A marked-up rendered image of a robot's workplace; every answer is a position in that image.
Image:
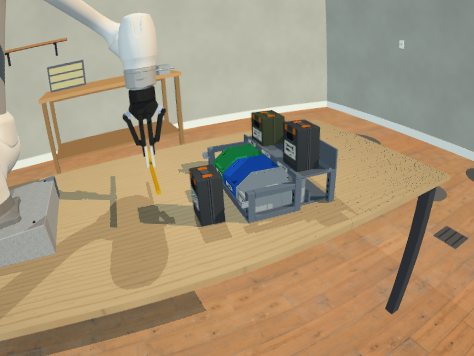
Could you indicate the grey open bin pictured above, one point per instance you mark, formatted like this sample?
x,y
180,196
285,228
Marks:
x,y
265,178

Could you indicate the blue open bin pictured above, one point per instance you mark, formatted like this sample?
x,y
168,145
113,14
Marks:
x,y
242,167

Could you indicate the green bin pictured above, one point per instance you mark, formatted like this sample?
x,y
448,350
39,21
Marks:
x,y
229,155

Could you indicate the yellow bar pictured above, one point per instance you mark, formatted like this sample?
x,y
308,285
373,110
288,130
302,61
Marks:
x,y
154,175

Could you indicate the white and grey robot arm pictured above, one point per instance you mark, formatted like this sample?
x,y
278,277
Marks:
x,y
137,49

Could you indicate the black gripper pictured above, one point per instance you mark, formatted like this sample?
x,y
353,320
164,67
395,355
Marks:
x,y
143,111

